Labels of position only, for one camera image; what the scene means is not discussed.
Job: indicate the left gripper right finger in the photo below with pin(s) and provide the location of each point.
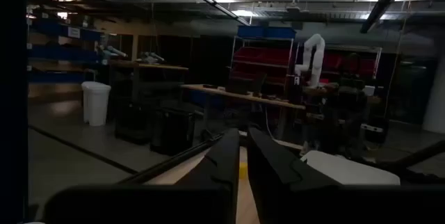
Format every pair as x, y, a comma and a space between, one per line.
274, 172

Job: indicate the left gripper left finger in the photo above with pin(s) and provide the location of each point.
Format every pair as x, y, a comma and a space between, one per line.
222, 168

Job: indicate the yellow rectangular wooden block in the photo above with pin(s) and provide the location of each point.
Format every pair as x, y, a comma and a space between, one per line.
243, 170

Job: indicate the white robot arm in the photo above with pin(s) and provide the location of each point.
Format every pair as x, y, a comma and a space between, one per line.
314, 57

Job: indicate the black trash bin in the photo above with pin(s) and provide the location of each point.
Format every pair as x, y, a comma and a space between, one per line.
172, 130

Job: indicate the white plastic bin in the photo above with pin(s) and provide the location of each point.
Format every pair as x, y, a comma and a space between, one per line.
347, 170

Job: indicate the long wooden workbench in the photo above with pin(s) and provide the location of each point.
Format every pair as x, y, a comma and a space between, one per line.
243, 96

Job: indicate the red bin shelf rack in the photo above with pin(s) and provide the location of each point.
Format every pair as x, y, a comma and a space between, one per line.
262, 60
351, 64

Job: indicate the wooden top table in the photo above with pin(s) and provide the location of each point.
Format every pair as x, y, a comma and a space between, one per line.
149, 65

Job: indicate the blue storage bin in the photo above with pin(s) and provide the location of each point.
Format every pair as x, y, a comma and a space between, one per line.
266, 32

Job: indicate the white trash bin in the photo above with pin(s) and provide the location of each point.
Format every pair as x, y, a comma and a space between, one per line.
95, 102

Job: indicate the blue shelving unit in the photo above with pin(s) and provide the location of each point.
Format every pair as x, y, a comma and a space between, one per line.
62, 53

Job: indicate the black overhead beam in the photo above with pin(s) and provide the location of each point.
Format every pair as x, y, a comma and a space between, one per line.
384, 1

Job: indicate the black rig upright post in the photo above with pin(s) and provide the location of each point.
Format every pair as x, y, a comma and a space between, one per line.
14, 98

